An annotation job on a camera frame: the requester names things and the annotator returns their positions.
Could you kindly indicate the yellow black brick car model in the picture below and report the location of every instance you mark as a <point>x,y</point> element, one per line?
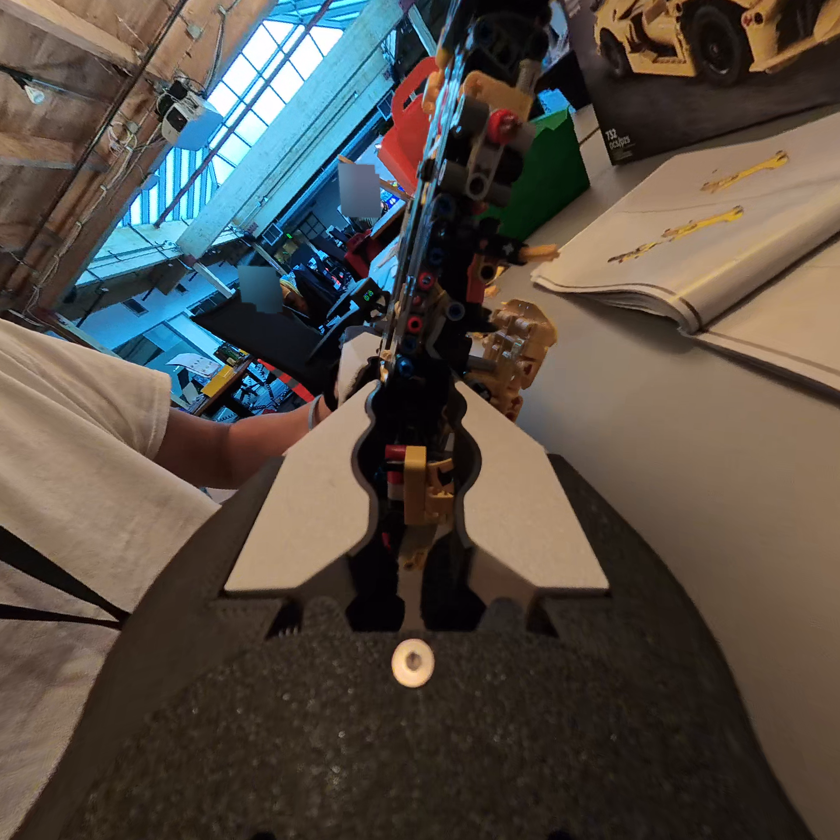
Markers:
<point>459,197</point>

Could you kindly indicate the grey wristband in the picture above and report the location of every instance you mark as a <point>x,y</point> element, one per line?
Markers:
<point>313,413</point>

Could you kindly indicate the black toy car box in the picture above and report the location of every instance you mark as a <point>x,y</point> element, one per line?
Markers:
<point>656,118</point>

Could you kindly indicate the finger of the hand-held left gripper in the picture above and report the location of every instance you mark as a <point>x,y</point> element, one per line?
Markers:
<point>358,358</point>

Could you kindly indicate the white ceiling camera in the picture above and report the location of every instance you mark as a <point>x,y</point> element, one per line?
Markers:
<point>187,118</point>

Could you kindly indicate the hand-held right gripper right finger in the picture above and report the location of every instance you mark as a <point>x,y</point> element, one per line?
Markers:
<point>525,518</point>

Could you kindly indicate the open instruction booklet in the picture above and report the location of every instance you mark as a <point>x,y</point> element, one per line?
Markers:
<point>722,262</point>

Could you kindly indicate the green storage bin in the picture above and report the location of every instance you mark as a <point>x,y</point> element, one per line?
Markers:
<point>551,177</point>

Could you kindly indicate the black device green lights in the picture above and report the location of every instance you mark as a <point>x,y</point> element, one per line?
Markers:
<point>367,298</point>

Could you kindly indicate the person's left forearm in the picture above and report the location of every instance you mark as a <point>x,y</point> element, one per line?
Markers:
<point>229,446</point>

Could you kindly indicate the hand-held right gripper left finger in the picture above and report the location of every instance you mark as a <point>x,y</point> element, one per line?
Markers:
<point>308,518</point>

